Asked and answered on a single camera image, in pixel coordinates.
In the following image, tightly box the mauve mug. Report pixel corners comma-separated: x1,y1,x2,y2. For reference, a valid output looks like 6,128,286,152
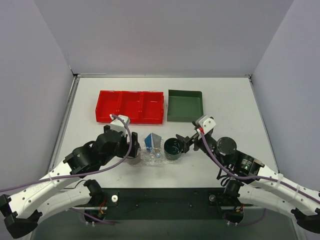
125,146,141,165

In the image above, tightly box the blue toothpaste tube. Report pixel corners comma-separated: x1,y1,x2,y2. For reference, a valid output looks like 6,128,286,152
144,133,153,152

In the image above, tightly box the clear textured holder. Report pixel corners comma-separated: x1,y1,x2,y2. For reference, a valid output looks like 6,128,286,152
141,139,166,166

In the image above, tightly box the dark green mug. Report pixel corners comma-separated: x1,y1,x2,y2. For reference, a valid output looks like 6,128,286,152
164,137,183,161

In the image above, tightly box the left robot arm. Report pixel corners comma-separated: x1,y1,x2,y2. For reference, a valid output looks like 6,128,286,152
0,125,140,239

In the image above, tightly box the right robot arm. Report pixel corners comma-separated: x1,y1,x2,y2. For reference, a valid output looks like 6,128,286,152
176,133,320,234

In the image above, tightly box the clear textured oval tray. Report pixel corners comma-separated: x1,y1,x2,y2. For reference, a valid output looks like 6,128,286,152
133,139,183,166

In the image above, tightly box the red compartment bin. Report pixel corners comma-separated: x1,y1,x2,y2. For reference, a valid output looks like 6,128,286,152
95,90,164,125

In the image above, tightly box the green plastic bin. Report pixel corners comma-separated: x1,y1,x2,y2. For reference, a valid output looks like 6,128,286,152
166,89,204,123

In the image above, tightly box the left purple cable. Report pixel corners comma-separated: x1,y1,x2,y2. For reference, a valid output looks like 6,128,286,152
0,114,132,225

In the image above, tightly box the purple cable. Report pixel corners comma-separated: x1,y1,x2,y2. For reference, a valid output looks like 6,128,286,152
199,132,320,227
0,114,132,225

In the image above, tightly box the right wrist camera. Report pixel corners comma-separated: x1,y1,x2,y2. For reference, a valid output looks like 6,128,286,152
195,115,217,135

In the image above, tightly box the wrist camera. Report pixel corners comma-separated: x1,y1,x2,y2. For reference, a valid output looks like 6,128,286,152
109,114,130,137
195,115,217,135

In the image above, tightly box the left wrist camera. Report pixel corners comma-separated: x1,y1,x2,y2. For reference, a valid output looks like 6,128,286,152
109,114,130,137

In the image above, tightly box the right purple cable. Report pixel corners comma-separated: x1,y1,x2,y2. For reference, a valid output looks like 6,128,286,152
199,132,320,227

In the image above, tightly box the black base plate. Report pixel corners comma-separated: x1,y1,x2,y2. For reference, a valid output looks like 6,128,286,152
81,187,242,221

